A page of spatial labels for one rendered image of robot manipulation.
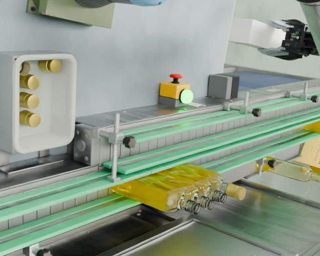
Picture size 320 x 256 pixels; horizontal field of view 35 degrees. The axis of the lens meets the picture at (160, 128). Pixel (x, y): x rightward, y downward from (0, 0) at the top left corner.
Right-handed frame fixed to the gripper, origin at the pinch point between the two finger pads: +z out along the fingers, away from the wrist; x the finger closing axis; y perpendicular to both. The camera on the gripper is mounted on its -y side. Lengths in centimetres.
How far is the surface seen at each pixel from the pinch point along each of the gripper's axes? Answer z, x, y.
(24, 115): 30, 29, 53
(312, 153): 94, 68, -302
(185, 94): 24.3, 19.8, -1.5
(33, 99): 28, 25, 53
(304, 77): 42, 7, -130
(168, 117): 21.1, 26.8, 9.5
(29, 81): 28, 20, 55
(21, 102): 30, 26, 54
